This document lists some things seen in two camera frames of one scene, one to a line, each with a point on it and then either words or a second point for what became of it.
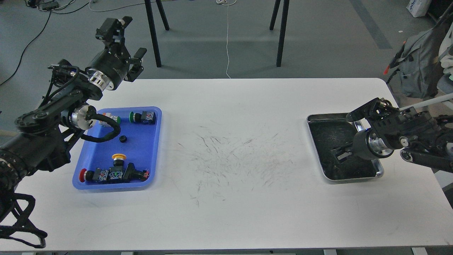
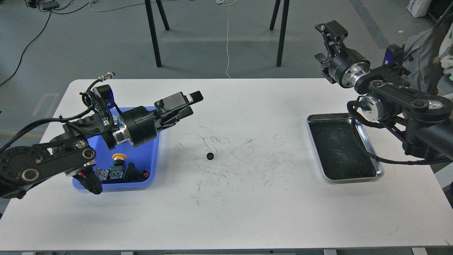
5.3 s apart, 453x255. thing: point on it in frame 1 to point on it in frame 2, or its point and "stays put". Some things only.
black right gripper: [360, 147] to [347, 64]
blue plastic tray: [139, 140] stays put
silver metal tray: [333, 135] stays put
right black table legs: [285, 10] stays put
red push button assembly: [114, 174] stays put
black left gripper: [109, 67] to [141, 124]
